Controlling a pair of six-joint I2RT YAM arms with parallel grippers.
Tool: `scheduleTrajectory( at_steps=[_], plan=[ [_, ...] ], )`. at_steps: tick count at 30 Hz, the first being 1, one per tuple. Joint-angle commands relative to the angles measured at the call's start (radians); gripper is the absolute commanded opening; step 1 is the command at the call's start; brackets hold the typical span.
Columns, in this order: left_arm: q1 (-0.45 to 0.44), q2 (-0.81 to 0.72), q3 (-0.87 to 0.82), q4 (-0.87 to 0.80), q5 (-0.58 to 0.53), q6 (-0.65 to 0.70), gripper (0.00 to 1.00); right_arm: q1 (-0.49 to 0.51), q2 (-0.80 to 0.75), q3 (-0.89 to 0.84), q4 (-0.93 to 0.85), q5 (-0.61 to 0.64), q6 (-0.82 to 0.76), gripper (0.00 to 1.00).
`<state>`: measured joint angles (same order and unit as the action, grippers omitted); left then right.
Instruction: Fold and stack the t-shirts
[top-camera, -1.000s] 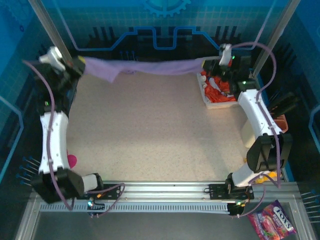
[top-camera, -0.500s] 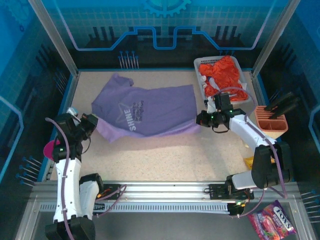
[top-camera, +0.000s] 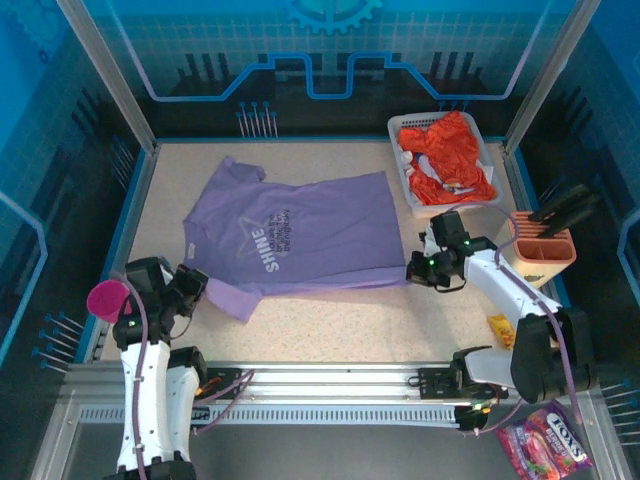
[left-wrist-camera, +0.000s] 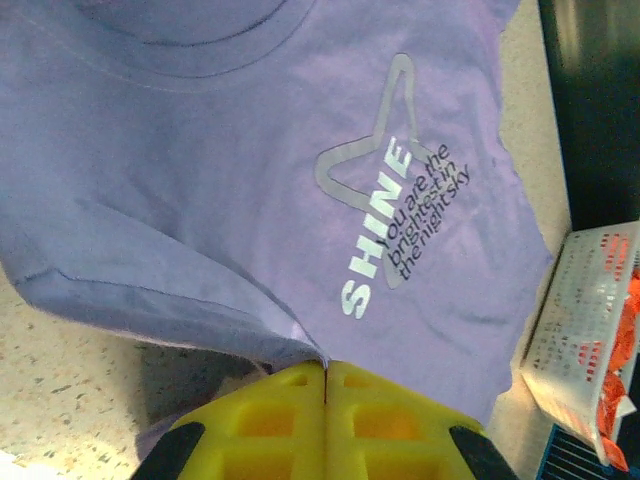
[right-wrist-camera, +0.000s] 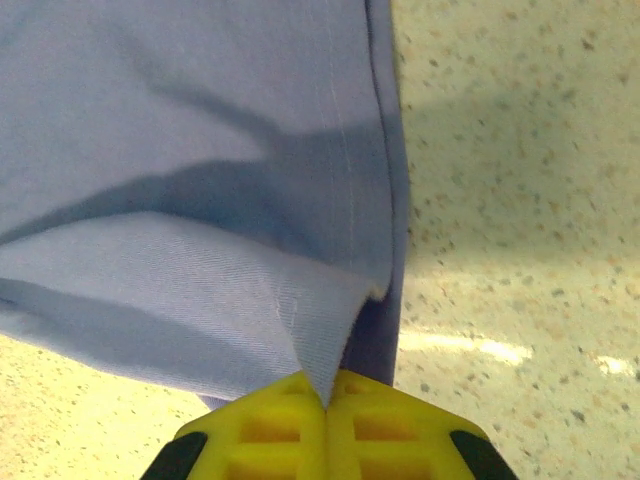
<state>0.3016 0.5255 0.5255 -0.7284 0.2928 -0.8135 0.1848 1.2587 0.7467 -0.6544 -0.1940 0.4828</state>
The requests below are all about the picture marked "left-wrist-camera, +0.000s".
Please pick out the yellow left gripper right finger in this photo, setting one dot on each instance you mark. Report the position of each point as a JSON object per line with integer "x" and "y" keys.
{"x": 380, "y": 450}

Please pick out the purple t-shirt with star print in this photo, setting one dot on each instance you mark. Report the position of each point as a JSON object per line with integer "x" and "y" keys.
{"x": 200, "y": 175}

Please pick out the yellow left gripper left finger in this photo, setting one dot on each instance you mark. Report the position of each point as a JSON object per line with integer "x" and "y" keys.
{"x": 280, "y": 450}

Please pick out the white perforated plastic basket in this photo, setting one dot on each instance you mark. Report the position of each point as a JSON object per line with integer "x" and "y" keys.
{"x": 565, "y": 320}

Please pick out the orange t-shirt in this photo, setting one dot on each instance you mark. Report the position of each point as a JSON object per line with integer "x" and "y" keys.
{"x": 631, "y": 350}

